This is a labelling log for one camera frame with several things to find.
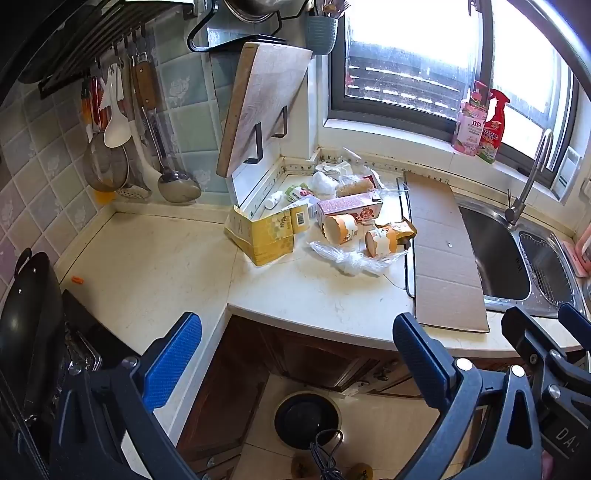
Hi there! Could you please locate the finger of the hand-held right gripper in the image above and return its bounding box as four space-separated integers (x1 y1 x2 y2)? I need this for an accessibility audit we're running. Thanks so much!
501 306 568 385
558 302 591 352

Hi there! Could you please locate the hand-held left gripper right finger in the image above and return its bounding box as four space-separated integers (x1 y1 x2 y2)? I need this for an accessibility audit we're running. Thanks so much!
392 313 544 480

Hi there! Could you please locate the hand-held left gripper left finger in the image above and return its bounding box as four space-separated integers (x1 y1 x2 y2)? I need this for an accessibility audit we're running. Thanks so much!
48 311 203 480

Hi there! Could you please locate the round trash bin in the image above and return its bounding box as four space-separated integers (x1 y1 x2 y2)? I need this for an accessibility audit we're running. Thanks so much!
273 390 345 450

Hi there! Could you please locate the tan loofah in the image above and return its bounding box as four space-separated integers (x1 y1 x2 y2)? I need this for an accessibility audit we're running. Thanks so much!
336 178 376 198

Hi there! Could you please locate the clear plastic bottle white label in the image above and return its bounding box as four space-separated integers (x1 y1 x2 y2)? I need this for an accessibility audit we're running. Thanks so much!
281 199 319 234

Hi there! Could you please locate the brown wooden cabinet door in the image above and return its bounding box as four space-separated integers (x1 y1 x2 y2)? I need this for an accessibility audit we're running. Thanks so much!
178 316 273 464
256 323 393 393
344 355 432 398

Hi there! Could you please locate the steel sink drain basket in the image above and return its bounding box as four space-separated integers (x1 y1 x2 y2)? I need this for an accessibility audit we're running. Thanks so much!
517 231 583 308

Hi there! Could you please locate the stainless steel sink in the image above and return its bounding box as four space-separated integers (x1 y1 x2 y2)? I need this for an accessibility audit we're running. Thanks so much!
455 194 591 320

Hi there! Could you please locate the black gas stove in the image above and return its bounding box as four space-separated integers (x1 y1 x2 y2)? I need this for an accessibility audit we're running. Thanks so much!
60 290 141 376

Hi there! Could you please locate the brown cardboard sheet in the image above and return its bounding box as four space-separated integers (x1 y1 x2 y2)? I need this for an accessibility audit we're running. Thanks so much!
404 172 490 333

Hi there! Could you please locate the clear plastic bag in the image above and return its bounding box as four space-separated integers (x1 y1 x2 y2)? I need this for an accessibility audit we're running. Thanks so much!
308 240 409 278

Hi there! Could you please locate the orange white paper cup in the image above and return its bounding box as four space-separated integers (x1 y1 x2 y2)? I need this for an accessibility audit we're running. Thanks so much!
365 226 400 259
322 213 360 245

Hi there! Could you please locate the crumpled brown paper cup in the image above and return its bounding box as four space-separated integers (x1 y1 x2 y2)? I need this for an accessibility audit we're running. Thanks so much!
375 218 419 245

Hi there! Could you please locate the black wok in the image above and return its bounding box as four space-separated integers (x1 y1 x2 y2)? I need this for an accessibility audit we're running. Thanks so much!
0 248 70 416

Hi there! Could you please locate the steel faucet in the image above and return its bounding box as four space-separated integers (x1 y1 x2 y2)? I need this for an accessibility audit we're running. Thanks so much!
504 129 555 227

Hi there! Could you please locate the yellow cardboard box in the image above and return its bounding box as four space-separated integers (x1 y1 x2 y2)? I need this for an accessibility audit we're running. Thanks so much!
224 205 296 267

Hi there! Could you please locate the pink carton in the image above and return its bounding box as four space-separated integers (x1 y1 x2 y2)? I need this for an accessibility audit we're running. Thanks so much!
316 193 384 229

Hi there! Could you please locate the white tissue wad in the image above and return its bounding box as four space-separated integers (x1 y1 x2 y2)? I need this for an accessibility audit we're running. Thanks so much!
308 172 340 195

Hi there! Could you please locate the metal mesh strainer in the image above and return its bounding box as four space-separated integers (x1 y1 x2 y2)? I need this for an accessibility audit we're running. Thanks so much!
83 78 131 193

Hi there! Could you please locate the white green small box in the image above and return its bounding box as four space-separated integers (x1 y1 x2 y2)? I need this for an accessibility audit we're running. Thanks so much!
284 184 319 204

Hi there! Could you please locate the crumpled clear plastic wrap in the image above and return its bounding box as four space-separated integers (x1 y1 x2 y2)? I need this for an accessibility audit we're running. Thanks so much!
316 148 370 178

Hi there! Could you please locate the red spray bottle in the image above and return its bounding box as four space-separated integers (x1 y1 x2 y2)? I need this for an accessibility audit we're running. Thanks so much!
478 89 511 165

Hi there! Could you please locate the pink detergent bottle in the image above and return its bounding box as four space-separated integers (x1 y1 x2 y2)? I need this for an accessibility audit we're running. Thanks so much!
452 80 490 158

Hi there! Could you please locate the black cutting board rack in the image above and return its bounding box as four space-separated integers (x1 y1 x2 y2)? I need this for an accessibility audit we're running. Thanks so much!
187 0 289 165

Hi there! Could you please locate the white rice paddle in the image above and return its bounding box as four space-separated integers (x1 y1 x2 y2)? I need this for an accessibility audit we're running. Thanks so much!
102 65 130 148

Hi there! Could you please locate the dark framed window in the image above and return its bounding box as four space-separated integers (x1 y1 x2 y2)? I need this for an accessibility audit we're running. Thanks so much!
325 0 583 186

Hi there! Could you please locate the wooden cutting board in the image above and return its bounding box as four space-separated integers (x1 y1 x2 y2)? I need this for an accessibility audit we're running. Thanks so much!
216 41 315 178

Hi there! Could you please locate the blue-grey utensil holder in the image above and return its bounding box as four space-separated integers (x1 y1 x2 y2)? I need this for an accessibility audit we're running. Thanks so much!
307 14 339 56

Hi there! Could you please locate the metal pot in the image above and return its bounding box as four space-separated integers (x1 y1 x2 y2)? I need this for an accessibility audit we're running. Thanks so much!
224 0 282 23

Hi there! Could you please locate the bundle of cutlery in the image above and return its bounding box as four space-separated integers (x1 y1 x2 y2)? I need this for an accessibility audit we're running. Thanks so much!
309 0 352 21

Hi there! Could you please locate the metal frame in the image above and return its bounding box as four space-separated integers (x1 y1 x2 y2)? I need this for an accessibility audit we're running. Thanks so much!
397 178 419 299

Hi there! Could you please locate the black cable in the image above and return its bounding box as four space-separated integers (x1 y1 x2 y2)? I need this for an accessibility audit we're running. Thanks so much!
309 428 345 480

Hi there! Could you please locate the white wall box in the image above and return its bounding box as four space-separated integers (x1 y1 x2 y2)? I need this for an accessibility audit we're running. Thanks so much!
551 145 583 201

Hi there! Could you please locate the wooden handle metal ladle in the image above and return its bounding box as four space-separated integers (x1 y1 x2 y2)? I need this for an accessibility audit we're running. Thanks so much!
133 53 203 204

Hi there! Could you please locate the red handled utensil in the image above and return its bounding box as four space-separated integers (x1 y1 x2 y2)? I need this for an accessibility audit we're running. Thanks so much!
81 76 109 136

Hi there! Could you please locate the black wall utensil rack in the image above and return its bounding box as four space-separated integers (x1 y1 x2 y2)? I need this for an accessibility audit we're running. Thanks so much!
18 0 197 100

